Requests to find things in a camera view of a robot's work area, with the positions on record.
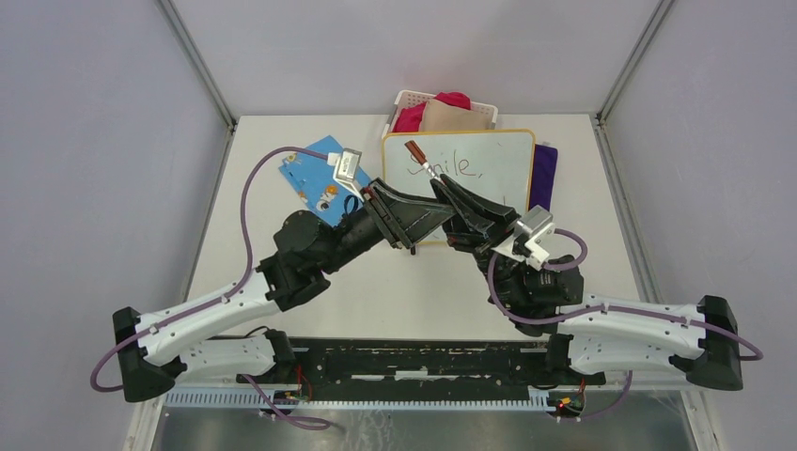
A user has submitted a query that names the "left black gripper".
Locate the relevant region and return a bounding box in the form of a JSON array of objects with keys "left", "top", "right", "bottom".
[{"left": 319, "top": 178, "right": 457, "bottom": 275}]

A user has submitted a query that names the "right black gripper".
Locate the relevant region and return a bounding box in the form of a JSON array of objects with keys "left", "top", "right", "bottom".
[{"left": 430, "top": 174, "right": 529, "bottom": 309}]

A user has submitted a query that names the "red marker cap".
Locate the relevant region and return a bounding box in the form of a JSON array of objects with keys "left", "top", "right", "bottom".
[{"left": 404, "top": 140, "right": 428, "bottom": 165}]

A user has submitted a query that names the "yellow framed whiteboard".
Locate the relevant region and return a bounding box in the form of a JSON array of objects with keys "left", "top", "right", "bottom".
[{"left": 382, "top": 129, "right": 536, "bottom": 213}]

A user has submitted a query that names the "white marker pen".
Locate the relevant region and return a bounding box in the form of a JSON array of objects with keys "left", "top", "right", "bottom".
[{"left": 421, "top": 162, "right": 444, "bottom": 183}]

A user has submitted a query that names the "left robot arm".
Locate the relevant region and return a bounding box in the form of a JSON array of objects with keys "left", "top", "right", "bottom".
[{"left": 110, "top": 179, "right": 457, "bottom": 402}]

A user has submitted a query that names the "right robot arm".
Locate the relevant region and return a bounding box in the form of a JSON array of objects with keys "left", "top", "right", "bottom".
[{"left": 430, "top": 174, "right": 762, "bottom": 391}]

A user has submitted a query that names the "red cloth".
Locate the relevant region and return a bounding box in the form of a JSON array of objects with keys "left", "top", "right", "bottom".
[{"left": 388, "top": 90, "right": 472, "bottom": 132}]

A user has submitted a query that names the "purple cloth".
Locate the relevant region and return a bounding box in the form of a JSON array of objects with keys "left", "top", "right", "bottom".
[{"left": 528, "top": 145, "right": 558, "bottom": 210}]

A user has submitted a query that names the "beige cloth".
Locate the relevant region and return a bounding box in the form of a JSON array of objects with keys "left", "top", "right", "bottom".
[{"left": 419, "top": 100, "right": 492, "bottom": 132}]

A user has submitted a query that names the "white plastic basket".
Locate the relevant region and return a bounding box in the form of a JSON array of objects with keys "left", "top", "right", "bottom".
[{"left": 382, "top": 89, "right": 498, "bottom": 137}]

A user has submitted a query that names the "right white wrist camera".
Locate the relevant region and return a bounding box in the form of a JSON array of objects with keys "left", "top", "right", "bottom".
[{"left": 493, "top": 206, "right": 555, "bottom": 271}]

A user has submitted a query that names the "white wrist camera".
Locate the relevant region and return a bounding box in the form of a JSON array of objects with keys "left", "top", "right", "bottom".
[
  {"left": 493, "top": 206, "right": 555, "bottom": 271},
  {"left": 326, "top": 148, "right": 364, "bottom": 200}
]

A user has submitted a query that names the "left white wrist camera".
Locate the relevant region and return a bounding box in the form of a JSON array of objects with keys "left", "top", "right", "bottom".
[{"left": 326, "top": 148, "right": 364, "bottom": 200}]

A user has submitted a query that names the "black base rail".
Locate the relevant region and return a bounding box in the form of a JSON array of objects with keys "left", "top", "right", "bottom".
[{"left": 254, "top": 337, "right": 606, "bottom": 402}]

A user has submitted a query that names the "white comb cable duct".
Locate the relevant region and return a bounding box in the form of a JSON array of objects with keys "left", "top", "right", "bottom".
[{"left": 164, "top": 387, "right": 555, "bottom": 413}]

